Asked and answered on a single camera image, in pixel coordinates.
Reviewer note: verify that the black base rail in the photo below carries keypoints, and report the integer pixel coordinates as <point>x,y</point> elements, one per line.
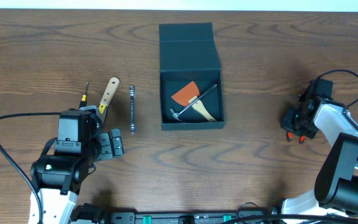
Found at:
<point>92,214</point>

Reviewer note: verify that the small steel hammer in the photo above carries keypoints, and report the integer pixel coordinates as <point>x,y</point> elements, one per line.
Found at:
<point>194,102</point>

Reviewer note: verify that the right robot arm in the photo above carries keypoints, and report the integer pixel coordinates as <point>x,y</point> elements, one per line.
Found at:
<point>335,191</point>

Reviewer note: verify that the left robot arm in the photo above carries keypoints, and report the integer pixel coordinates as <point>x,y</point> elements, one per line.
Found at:
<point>65,163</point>

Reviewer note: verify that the black yellow screwdriver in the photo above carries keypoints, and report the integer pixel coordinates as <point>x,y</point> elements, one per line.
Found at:
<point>83,101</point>

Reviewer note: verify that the metal putty knife wooden handle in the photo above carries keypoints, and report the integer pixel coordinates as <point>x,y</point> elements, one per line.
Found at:
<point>107,97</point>

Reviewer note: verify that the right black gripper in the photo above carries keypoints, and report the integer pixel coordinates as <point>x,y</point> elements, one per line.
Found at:
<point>287,124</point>

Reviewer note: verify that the silver ratchet wrench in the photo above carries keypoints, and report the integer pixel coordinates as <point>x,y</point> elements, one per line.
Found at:
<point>132,95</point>

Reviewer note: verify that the red handled pliers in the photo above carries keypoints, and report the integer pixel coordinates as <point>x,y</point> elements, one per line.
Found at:
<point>290,136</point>

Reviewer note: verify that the dark green open box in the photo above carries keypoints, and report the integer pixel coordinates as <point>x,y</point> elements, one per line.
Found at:
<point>188,54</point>

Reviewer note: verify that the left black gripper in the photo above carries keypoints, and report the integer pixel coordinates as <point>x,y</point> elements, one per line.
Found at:
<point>107,145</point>

